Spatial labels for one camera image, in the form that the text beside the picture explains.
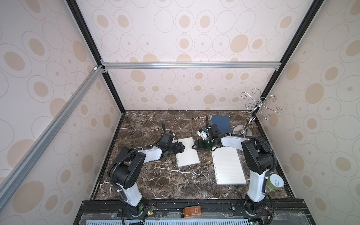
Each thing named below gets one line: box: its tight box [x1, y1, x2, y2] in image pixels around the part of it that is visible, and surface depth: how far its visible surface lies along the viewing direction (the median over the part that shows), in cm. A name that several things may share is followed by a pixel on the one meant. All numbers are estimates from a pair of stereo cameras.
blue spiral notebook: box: [211, 114, 232, 134], surface depth 116 cm
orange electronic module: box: [183, 205, 202, 218], surface depth 71 cm
